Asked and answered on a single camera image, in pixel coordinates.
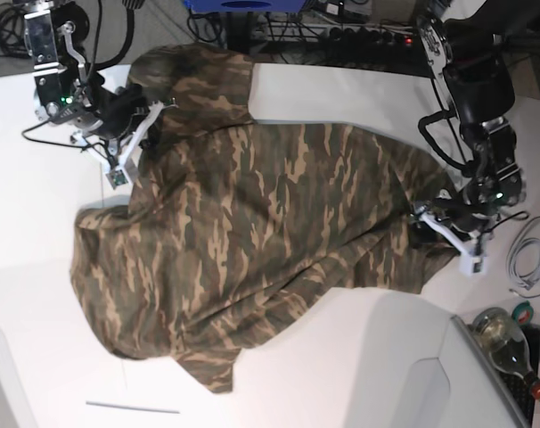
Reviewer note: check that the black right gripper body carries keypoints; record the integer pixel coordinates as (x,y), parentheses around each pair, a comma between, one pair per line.
(112,116)

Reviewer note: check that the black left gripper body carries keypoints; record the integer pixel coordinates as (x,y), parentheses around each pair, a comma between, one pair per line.
(468,218)

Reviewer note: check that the camouflage t-shirt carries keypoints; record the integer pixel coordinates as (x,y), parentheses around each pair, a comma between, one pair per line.
(235,229)

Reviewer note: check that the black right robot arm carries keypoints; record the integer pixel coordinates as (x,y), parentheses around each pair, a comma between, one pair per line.
(70,86)

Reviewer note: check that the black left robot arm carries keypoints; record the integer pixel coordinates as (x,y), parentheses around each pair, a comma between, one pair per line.
(466,59)

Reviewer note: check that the green tape roll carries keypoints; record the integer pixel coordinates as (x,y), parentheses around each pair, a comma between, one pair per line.
(523,313)

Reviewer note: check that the clear glass bottle red cap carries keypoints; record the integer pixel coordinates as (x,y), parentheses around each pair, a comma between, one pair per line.
(503,341)

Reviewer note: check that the blue box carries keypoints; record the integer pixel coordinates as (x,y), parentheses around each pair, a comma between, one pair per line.
(204,6)

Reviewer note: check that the black power strip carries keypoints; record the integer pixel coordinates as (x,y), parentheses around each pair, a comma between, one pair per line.
(363,37)

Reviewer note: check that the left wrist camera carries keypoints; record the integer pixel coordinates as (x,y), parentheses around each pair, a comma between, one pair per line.
(471,264)

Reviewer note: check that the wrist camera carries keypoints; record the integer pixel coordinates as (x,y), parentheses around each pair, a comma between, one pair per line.
(471,264)
(120,176)

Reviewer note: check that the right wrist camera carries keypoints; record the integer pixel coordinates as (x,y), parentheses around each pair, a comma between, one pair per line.
(120,176)

